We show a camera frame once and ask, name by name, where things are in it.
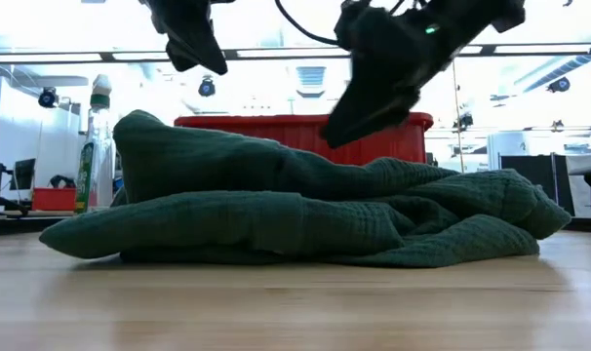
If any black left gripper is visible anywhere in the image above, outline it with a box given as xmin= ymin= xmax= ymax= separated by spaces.
xmin=141 ymin=0 xmax=228 ymax=77

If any small red storage box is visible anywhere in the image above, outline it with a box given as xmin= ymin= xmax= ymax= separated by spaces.
xmin=31 ymin=187 xmax=77 ymax=212

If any black partition panel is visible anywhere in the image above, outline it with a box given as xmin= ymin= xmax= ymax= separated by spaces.
xmin=499 ymin=154 xmax=577 ymax=216

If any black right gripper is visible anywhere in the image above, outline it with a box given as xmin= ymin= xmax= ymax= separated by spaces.
xmin=319 ymin=2 xmax=460 ymax=150

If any black computer monitor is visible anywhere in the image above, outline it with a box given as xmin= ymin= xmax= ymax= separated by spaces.
xmin=10 ymin=157 xmax=37 ymax=191

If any clear plastic water bottle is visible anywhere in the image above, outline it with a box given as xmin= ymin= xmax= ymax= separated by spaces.
xmin=74 ymin=73 xmax=116 ymax=215

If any black round camera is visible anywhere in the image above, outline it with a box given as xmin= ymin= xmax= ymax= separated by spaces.
xmin=197 ymin=77 xmax=217 ymax=98
xmin=546 ymin=76 xmax=571 ymax=94
xmin=37 ymin=87 xmax=59 ymax=109

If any dark green button shirt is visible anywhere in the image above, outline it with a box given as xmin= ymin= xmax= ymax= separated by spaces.
xmin=38 ymin=109 xmax=573 ymax=269

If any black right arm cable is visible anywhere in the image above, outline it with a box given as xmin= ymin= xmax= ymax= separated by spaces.
xmin=274 ymin=0 xmax=348 ymax=48

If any red plastic laundry bin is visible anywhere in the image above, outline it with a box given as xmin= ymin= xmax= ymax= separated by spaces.
xmin=173 ymin=111 xmax=435 ymax=167

